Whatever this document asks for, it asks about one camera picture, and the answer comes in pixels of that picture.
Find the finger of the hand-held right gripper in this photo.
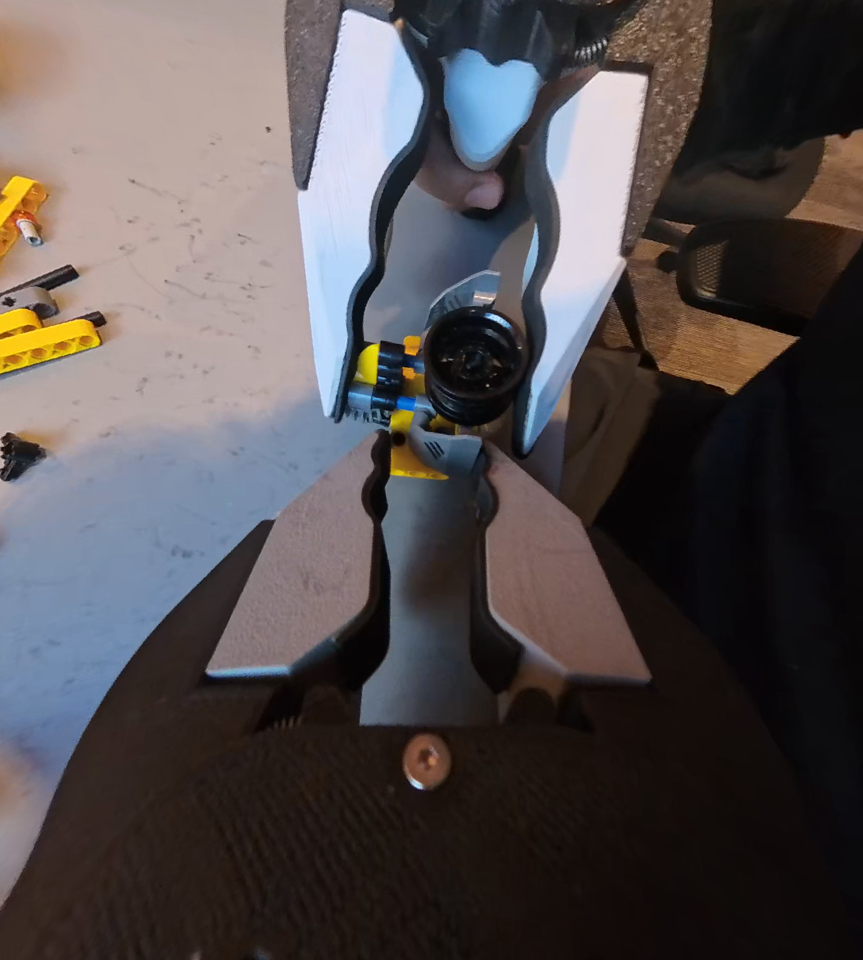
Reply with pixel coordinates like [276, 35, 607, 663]
[298, 9, 433, 425]
[508, 63, 652, 460]

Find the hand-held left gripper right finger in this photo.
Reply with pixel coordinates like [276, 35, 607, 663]
[469, 441, 654, 717]

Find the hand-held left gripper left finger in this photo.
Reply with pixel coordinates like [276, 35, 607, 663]
[203, 431, 395, 706]

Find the yellow grey brick gear assembly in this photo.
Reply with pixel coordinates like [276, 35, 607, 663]
[347, 270, 504, 480]

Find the black toy wheel hub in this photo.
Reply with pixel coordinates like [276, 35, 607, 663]
[422, 306, 532, 423]

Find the light grey desk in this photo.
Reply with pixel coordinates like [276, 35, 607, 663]
[0, 0, 590, 960]

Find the person's right hand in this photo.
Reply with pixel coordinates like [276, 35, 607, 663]
[415, 123, 509, 219]

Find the black office chair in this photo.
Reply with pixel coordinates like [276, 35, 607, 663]
[656, 135, 863, 339]

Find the small black connector brick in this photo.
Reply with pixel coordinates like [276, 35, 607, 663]
[0, 431, 48, 483]

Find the grey rack gear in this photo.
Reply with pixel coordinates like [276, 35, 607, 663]
[0, 285, 59, 320]

